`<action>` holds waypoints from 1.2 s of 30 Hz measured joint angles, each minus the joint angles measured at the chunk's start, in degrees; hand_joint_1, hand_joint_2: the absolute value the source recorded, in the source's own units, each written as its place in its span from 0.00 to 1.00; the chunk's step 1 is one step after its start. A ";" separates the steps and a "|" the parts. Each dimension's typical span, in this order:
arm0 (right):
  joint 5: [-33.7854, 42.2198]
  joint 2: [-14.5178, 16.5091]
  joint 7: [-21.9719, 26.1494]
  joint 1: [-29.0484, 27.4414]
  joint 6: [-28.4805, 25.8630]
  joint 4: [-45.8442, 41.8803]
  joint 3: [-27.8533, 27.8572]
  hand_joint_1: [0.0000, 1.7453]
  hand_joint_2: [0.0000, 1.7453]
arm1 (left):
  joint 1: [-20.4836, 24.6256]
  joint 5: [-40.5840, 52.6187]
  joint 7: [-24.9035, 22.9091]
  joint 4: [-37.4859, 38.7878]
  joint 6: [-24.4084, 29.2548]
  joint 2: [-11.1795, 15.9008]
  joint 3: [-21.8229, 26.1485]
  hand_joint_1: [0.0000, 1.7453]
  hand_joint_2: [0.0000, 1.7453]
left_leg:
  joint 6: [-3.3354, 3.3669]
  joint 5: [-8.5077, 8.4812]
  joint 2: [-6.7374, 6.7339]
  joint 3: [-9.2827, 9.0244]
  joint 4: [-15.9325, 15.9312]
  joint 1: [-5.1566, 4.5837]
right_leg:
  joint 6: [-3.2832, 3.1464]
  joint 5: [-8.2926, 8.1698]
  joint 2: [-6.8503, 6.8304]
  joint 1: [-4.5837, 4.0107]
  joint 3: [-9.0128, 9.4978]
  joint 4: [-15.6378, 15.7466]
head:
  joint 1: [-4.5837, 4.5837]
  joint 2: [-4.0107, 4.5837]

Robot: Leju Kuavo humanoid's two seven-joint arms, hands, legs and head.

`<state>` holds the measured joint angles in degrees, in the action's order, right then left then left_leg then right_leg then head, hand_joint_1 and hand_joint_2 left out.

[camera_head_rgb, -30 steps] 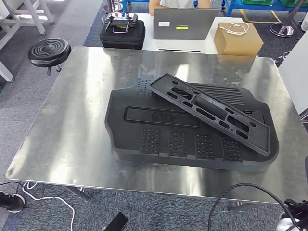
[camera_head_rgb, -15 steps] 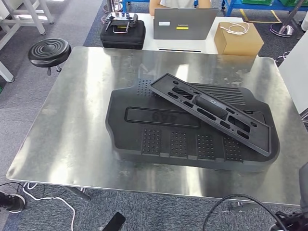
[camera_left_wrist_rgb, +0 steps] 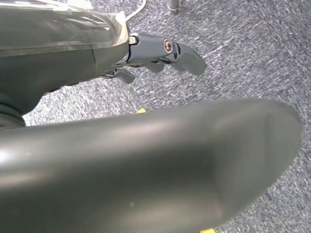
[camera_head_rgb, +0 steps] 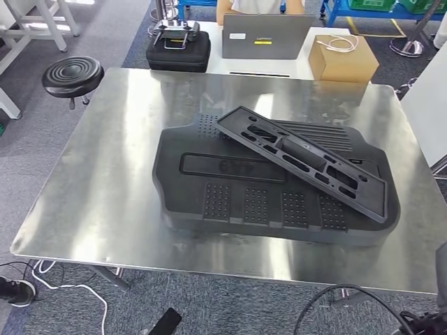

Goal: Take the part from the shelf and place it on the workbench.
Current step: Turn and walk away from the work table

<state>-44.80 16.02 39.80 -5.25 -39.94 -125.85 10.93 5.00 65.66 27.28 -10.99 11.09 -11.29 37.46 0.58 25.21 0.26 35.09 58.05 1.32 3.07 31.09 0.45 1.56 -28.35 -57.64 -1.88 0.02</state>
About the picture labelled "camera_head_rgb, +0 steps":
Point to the cardboard box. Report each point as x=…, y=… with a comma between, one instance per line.
x=346, y=67

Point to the black robot body plate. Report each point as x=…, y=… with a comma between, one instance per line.
x=165, y=322

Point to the black carrying case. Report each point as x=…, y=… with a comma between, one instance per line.
x=178, y=57

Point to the white cabinet panel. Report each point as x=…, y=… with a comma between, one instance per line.
x=426, y=106

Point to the blue metal rack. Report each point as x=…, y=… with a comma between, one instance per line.
x=195, y=3
x=342, y=8

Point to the chrome stanchion base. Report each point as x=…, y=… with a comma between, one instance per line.
x=407, y=48

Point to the black plastic engine cover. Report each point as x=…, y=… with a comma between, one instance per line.
x=188, y=203

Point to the white table frame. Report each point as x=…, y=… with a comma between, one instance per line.
x=48, y=21

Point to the black ribbed round stool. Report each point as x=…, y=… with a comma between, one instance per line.
x=72, y=76

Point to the chrome stool base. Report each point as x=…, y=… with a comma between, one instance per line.
x=160, y=9

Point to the grey drone remote controller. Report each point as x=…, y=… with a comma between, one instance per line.
x=176, y=27

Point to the steel table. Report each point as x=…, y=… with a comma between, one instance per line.
x=440, y=167

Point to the steel workbench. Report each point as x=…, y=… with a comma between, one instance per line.
x=104, y=185

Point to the black plastic license plate bracket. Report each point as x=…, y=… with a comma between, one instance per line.
x=370, y=199

